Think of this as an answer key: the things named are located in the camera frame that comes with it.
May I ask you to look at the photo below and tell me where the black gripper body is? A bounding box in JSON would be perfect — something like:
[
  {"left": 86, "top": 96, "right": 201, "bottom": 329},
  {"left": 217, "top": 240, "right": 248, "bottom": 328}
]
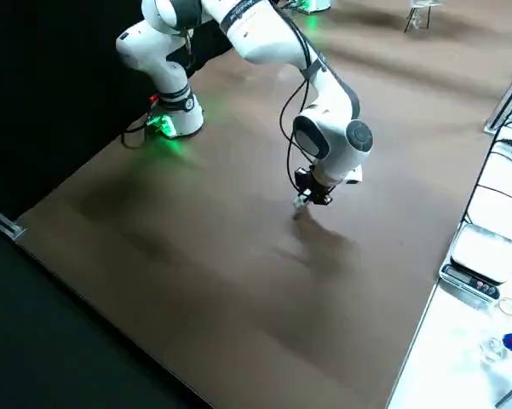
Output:
[{"left": 295, "top": 167, "right": 337, "bottom": 199}]

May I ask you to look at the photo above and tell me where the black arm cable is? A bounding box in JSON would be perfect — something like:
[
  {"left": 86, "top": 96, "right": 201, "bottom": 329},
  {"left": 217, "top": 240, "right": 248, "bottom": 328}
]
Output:
[{"left": 276, "top": 0, "right": 327, "bottom": 191}]

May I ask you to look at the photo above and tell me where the black desk cable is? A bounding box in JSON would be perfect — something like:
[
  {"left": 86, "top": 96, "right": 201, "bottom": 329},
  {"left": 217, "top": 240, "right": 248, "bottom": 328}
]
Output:
[{"left": 463, "top": 108, "right": 512, "bottom": 227}]

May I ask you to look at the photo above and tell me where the clear glass jar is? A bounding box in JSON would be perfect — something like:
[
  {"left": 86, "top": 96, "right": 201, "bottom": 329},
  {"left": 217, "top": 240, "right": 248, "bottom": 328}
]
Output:
[{"left": 478, "top": 335, "right": 509, "bottom": 365}]

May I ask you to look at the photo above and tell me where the aluminium frame profile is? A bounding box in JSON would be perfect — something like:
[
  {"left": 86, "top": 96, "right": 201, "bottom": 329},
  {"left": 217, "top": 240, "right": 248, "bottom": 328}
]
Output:
[{"left": 0, "top": 201, "right": 27, "bottom": 240}]

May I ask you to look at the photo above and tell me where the aluminium frame post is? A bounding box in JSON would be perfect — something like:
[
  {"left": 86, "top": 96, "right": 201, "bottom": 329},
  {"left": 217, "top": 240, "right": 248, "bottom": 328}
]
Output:
[{"left": 484, "top": 59, "right": 512, "bottom": 135}]

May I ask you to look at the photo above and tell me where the digital kitchen scale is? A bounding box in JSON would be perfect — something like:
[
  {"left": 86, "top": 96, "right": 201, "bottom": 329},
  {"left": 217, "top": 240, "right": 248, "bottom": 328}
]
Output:
[{"left": 438, "top": 222, "right": 512, "bottom": 309}]

